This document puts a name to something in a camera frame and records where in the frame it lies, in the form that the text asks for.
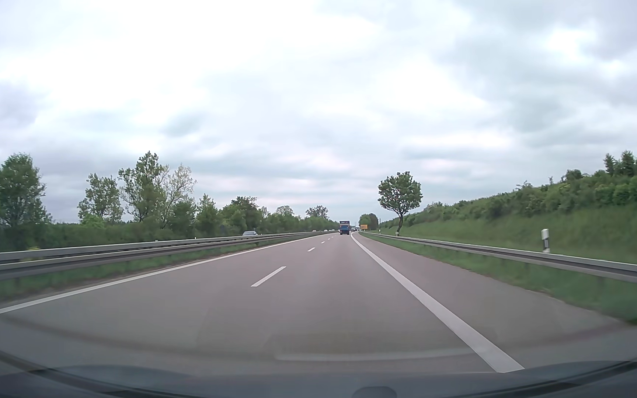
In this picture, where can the grass verge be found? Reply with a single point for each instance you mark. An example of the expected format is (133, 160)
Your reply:
(573, 284)

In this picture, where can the grassy bank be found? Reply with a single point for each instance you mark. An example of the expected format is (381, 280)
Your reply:
(573, 229)

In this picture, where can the grey metal guard rail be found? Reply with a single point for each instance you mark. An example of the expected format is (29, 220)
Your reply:
(75, 254)
(573, 261)

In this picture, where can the road markings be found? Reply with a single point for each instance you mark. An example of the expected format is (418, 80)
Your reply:
(451, 320)

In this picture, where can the row of bushes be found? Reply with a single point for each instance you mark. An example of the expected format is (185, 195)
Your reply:
(573, 191)

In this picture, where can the grass median strip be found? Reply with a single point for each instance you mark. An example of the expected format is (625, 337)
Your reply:
(47, 279)

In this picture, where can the blue lorry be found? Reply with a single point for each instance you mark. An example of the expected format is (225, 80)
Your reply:
(344, 227)

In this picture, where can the white marker post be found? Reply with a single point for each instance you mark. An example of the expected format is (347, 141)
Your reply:
(545, 240)

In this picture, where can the single leafy tree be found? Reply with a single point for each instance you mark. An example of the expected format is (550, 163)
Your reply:
(400, 193)

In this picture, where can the car's own bonnet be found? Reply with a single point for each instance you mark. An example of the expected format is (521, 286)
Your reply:
(318, 384)

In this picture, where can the row of trees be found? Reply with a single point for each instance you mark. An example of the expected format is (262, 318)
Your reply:
(147, 213)

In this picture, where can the grey asphalt road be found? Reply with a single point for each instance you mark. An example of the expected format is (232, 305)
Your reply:
(324, 298)

